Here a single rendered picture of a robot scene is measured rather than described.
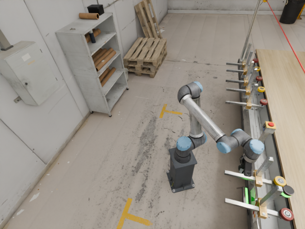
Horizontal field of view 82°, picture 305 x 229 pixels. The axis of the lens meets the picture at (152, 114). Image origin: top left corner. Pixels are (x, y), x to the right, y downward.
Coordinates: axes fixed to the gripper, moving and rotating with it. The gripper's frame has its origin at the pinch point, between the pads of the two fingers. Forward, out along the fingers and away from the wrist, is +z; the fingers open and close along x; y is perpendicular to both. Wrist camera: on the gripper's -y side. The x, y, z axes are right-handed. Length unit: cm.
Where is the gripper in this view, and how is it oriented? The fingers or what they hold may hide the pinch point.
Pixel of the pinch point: (241, 173)
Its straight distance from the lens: 164.7
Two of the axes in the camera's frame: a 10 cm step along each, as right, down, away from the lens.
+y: 2.7, -7.0, 6.6
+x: -9.6, -1.4, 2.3
